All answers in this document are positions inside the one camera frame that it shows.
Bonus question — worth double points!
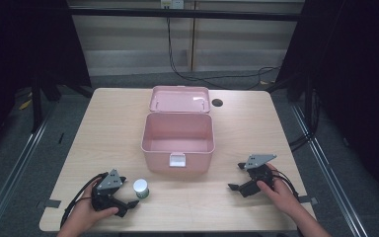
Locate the grey tape strip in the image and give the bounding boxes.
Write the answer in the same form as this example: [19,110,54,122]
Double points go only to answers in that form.
[297,196,319,205]
[37,198,62,210]

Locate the black wall power cable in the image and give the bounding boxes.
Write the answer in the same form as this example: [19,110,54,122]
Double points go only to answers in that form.
[166,16,281,91]

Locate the black metal stand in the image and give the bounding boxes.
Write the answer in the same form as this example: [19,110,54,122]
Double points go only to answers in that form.
[30,73,44,134]

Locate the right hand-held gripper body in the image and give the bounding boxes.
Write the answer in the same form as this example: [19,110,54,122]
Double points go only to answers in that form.
[239,154,277,198]

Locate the pink plastic storage box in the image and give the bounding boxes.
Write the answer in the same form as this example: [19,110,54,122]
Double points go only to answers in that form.
[140,85,217,176]

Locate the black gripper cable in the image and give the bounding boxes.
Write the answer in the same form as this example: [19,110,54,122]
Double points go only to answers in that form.
[59,172,109,229]
[269,169,300,199]

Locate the small white-lidded jar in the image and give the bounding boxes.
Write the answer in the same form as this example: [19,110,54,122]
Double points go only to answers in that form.
[132,178,151,199]

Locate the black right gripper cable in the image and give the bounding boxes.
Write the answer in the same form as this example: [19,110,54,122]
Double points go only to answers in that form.
[269,169,300,199]

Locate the black horizontal frame bar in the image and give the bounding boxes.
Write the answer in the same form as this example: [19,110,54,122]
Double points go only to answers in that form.
[66,7,307,23]

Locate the metal floor rail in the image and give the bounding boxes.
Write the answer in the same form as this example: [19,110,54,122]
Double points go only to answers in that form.
[290,104,371,237]
[0,108,55,237]

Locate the person's right hand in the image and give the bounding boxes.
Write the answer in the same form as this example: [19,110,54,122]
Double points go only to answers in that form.
[256,162,303,218]

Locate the yellow scrap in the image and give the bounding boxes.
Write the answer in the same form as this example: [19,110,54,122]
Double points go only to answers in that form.
[18,99,34,111]

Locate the black curtain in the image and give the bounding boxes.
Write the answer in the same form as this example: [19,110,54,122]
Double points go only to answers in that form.
[0,0,93,166]
[269,0,379,211]

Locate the person's left hand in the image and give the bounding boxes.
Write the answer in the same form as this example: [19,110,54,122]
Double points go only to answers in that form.
[62,179,119,233]

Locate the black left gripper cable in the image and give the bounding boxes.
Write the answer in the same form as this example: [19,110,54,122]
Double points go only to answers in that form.
[59,172,109,229]

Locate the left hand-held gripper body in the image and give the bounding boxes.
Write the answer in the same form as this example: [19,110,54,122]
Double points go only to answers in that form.
[91,168,123,212]

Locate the white wall socket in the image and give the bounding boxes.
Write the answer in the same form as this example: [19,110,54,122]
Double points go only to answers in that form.
[160,0,186,10]

